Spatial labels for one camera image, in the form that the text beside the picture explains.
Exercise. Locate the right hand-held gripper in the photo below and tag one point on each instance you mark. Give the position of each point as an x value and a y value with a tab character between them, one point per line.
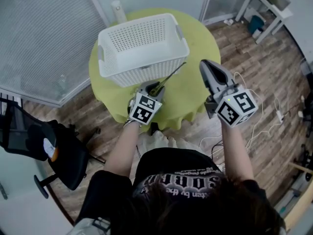
236	106

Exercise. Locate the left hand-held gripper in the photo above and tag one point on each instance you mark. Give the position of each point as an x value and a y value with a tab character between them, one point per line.
144	109

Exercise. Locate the white plastic laundry basket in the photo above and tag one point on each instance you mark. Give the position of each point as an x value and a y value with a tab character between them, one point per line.
146	75

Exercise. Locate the bunch of artificial flowers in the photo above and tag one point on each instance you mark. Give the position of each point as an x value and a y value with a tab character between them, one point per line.
171	76

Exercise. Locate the person's right forearm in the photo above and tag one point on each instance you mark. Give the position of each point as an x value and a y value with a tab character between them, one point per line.
236	153

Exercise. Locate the person's left forearm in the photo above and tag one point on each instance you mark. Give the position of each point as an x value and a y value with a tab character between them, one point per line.
122	150

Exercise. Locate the round table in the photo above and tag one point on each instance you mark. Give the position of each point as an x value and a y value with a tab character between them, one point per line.
192	82

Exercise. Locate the white rectangular block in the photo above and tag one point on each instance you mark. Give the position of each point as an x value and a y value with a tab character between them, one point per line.
258	34

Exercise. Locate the small white adapter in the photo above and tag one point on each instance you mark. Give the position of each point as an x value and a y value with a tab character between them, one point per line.
228	22

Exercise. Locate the teal bin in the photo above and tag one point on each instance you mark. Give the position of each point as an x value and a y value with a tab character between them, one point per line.
256	24

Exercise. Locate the white power strip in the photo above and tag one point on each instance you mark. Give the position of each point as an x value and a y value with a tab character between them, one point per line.
279	116

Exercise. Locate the person's black printed t-shirt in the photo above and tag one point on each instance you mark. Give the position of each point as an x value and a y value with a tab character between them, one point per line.
171	161

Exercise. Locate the white cylinder device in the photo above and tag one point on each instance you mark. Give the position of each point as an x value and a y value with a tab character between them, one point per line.
119	12

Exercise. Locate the white side table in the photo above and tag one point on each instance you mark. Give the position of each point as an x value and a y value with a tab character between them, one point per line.
276	16

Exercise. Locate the black office chair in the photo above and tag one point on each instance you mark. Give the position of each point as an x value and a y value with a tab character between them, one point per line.
68	160

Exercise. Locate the orange bowl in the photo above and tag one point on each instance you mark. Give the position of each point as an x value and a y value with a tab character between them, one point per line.
55	153

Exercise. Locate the crumpled white paper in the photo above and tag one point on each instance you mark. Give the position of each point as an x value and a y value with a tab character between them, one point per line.
48	146

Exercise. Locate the black metal rack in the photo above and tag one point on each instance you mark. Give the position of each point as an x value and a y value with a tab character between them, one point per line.
9	104

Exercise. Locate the light wooden desk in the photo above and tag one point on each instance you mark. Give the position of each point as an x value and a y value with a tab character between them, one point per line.
302	199

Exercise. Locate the pale glass desk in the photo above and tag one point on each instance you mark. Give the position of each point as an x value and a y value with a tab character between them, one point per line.
19	204

